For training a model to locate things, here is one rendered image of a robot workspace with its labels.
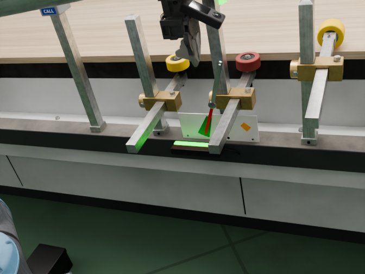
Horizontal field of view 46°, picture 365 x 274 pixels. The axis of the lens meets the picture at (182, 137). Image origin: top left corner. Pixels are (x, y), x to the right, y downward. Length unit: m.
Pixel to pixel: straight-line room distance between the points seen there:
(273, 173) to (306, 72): 0.41
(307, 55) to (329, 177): 0.44
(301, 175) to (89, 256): 1.13
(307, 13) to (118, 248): 1.43
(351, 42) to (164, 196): 1.08
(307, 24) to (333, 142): 0.39
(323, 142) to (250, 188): 0.57
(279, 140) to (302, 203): 0.52
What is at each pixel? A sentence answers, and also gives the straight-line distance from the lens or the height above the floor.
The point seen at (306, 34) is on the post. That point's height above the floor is 1.05.
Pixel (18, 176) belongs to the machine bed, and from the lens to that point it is 2.53.
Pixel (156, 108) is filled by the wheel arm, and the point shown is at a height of 0.84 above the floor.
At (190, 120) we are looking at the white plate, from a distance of 1.41.
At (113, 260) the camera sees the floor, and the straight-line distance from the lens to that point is 2.10.
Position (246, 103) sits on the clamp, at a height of 0.85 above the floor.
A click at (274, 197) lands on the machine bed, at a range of 1.85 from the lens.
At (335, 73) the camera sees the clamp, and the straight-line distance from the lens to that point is 1.22.
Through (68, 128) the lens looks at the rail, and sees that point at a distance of 1.71.
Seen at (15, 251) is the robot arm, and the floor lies 0.85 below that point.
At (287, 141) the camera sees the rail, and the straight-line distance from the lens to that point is 1.38.
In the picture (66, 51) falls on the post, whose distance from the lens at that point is 1.50.
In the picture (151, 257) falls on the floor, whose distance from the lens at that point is 2.05.
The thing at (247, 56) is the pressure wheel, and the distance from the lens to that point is 1.43.
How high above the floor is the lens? 1.53
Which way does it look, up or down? 34 degrees down
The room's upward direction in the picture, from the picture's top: 13 degrees counter-clockwise
